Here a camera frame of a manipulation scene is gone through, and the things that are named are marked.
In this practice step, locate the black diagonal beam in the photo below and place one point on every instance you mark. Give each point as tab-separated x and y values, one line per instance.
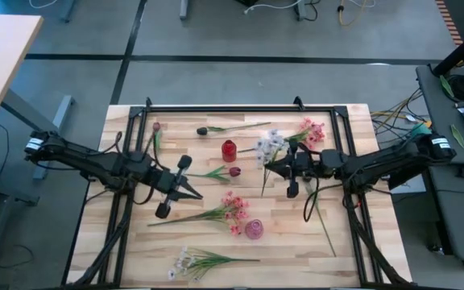
463	48

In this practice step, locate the dark red artificial tulip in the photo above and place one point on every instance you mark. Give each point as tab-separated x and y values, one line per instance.
234	172

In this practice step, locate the teal tape roll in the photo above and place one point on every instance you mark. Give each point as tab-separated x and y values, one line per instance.
420	131

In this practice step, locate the grey table leg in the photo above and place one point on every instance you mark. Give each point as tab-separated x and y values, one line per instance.
67	10
300	10
183	10

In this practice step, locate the pinkish red artificial tulip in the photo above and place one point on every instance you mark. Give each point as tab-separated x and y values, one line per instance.
156	126

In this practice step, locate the black frame clamp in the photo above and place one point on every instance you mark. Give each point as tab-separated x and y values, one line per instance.
299	104
148	103

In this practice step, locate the black aluminium table frame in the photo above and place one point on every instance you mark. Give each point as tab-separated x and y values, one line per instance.
236	108

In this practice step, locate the red ribbed glass vase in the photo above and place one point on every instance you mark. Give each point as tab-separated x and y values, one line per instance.
229	152

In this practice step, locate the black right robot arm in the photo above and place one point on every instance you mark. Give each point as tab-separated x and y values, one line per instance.
385	161

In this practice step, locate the pink artificial flower bunch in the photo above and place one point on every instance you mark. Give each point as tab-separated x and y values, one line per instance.
316	132
234	203

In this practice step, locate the white artificial flower bunch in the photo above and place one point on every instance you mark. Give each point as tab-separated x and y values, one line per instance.
270	144
200	262

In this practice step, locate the pink ribbed glass vase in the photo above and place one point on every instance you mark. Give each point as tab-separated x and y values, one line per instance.
254	230

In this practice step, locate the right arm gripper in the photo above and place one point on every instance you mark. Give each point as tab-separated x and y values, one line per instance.
302	165

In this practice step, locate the green artificial leaf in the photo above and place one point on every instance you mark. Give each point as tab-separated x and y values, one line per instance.
446	86
457	137

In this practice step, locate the dark grey desk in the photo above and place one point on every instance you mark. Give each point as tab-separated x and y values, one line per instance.
441	117

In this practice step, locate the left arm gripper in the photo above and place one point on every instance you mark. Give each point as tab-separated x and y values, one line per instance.
166	182

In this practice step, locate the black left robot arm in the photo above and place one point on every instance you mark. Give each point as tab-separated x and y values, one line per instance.
95	163

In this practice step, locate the dark purple artificial tulip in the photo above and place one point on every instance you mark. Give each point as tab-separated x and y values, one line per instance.
327	234
201	131

